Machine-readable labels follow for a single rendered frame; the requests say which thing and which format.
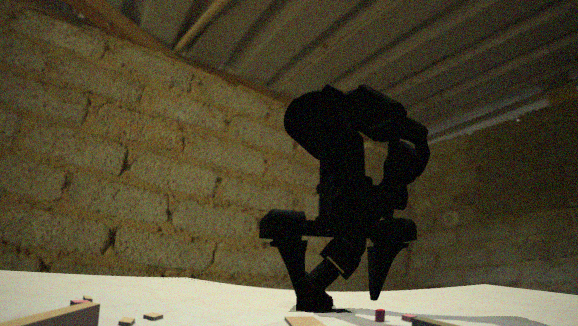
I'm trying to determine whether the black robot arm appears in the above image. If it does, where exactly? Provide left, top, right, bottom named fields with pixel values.
left=284, top=84, right=430, bottom=294

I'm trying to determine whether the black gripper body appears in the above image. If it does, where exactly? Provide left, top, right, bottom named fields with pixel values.
left=259, top=166, right=417, bottom=245

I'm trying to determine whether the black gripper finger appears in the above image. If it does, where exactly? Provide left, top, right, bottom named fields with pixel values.
left=270, top=239, right=308, bottom=304
left=367, top=243, right=410, bottom=301

